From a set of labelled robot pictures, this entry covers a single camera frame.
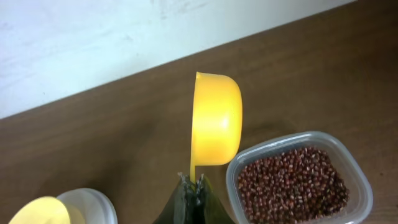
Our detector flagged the white digital kitchen scale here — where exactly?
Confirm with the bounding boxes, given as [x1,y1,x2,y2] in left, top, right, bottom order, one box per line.
[57,188,118,224]

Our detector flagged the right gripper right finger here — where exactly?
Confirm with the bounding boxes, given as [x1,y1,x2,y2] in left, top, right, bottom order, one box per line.
[195,174,234,224]

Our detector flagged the clear plastic bean container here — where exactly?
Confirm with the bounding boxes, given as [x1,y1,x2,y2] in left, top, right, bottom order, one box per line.
[226,131,373,223]

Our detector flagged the red beans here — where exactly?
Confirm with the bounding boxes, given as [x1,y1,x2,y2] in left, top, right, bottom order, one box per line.
[237,147,349,223]

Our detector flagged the yellow plastic bowl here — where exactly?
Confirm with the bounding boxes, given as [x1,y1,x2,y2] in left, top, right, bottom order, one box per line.
[9,196,86,224]

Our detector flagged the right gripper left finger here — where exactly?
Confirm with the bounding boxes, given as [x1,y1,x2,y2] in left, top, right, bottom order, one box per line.
[153,172,196,224]

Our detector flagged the yellow measuring scoop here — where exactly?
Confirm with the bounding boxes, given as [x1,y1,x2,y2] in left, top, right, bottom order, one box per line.
[190,72,243,182]

